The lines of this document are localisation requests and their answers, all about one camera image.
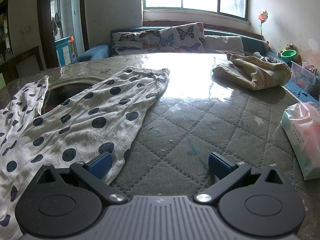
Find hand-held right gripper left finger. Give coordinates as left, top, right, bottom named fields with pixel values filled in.
left=35, top=152, right=127, bottom=203

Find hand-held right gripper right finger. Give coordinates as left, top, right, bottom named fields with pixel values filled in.
left=195, top=152, right=288, bottom=203

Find white polka dot pants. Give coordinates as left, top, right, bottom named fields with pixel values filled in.
left=0, top=66, right=170, bottom=240

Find hanging clothes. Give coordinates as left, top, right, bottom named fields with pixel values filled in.
left=52, top=12, right=63, bottom=37

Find grey quilted table cover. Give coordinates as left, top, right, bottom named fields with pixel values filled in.
left=5, top=52, right=320, bottom=240

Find pastel tissue pack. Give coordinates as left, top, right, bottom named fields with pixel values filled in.
left=280, top=102, right=320, bottom=181

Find folded beige towel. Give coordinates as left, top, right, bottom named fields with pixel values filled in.
left=211, top=52, right=292, bottom=91

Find small grey cloth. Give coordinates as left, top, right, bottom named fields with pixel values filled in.
left=252, top=52, right=272, bottom=63

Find grey cushion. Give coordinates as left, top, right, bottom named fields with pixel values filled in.
left=204, top=35, right=245, bottom=56

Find blue and white cabinet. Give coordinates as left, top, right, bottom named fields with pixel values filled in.
left=54, top=36, right=75, bottom=67

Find clear plastic storage box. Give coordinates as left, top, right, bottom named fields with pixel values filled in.
left=290, top=60, right=320, bottom=93

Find butterfly print pillow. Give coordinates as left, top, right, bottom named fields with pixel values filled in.
left=111, top=29, right=163, bottom=57
left=159, top=22, right=206, bottom=54

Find green plastic bowl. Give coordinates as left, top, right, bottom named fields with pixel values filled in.
left=280, top=49, right=297, bottom=60

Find dark wooden cabinet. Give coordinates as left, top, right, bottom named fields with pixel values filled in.
left=0, top=0, right=42, bottom=86

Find colourful pinwheel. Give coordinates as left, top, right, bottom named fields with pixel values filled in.
left=258, top=9, right=269, bottom=40

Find dark wooden door frame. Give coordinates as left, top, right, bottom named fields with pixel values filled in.
left=37, top=0, right=90, bottom=70

